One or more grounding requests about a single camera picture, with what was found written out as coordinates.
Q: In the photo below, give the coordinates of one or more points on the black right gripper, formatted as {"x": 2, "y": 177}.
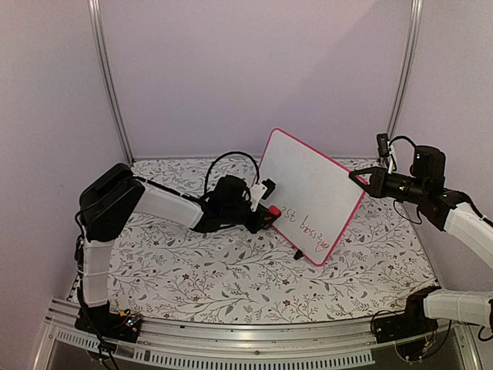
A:
{"x": 377, "y": 183}

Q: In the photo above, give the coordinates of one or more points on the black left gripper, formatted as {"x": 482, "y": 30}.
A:
{"x": 259, "y": 224}

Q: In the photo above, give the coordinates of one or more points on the red whiteboard eraser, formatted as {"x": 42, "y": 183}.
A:
{"x": 274, "y": 211}

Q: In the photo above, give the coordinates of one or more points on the pink framed whiteboard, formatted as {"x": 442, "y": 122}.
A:
{"x": 314, "y": 194}

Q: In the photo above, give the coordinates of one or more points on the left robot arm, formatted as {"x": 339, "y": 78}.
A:
{"x": 106, "y": 206}

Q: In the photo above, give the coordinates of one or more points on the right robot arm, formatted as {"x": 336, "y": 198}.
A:
{"x": 450, "y": 211}

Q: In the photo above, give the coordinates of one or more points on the floral patterned table mat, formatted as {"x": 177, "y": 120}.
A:
{"x": 163, "y": 270}

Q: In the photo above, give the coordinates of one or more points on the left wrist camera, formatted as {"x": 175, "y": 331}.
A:
{"x": 260, "y": 191}

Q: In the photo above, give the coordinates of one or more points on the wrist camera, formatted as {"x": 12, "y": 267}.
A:
{"x": 260, "y": 191}
{"x": 386, "y": 153}

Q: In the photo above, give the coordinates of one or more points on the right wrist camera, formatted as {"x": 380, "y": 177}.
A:
{"x": 386, "y": 153}

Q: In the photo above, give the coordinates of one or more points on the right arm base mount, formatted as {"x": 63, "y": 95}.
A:
{"x": 395, "y": 327}

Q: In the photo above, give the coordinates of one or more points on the front aluminium rail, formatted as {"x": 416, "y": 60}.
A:
{"x": 166, "y": 344}

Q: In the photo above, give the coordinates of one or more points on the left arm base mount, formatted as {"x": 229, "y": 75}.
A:
{"x": 102, "y": 322}

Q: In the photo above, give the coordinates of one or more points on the right aluminium frame post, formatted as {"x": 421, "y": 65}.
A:
{"x": 410, "y": 47}

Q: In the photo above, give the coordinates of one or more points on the aluminium frame post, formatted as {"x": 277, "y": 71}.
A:
{"x": 410, "y": 47}
{"x": 97, "y": 27}

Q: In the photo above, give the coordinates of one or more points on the left aluminium frame post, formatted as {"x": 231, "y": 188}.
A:
{"x": 97, "y": 27}

